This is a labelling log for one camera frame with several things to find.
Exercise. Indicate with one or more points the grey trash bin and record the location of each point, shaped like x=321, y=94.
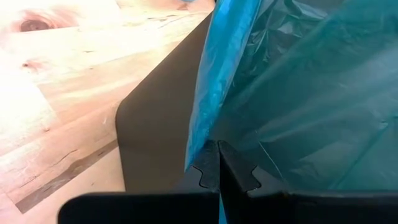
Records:
x=158, y=124

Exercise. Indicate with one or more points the teal trash bag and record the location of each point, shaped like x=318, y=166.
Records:
x=311, y=93

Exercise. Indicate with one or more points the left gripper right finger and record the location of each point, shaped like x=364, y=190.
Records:
x=295, y=207

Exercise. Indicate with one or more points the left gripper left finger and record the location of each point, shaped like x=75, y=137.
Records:
x=174, y=207

